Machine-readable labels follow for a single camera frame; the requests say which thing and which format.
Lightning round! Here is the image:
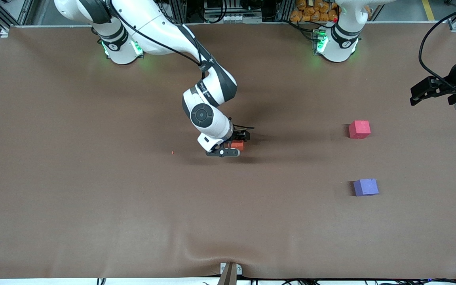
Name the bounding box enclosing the red foam cube block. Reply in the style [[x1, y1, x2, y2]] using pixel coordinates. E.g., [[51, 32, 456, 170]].
[[348, 120, 371, 139]]

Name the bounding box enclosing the purple foam cube block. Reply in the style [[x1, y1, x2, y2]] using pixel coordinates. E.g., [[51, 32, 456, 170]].
[[353, 179, 380, 197]]

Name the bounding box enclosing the pile of orange objects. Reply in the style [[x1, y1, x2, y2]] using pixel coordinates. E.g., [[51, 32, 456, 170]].
[[290, 0, 340, 23]]

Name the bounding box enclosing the brown table cover mat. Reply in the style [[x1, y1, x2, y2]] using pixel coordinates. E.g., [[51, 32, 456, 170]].
[[0, 22, 456, 279]]

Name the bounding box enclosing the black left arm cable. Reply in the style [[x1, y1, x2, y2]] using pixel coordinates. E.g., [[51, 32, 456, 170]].
[[418, 3, 456, 92]]

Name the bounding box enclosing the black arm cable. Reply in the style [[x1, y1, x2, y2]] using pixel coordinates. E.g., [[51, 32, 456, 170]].
[[107, 0, 216, 72], [418, 3, 456, 92]]

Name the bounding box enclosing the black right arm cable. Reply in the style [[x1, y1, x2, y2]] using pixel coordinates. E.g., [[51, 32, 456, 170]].
[[107, 0, 216, 72]]

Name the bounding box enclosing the metal table clamp bracket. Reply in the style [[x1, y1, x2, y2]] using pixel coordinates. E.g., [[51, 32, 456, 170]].
[[220, 262, 243, 285]]

